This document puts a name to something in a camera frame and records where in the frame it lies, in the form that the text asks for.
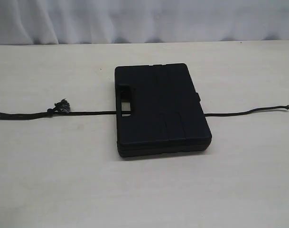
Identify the black plastic carrying case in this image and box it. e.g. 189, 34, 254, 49
114, 63, 212, 158

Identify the white backdrop curtain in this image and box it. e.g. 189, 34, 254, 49
0, 0, 289, 45

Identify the black cord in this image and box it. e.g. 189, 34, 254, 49
0, 98, 289, 121

